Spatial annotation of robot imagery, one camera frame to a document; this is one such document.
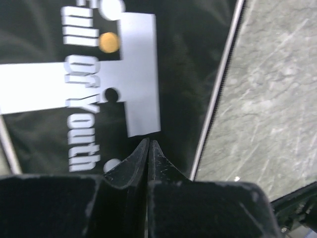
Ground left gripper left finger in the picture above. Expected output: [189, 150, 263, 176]
[0, 139, 150, 238]

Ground black SPORT racket bag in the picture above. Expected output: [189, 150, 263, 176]
[0, 0, 245, 178]

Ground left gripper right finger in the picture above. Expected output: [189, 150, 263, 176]
[147, 140, 281, 238]

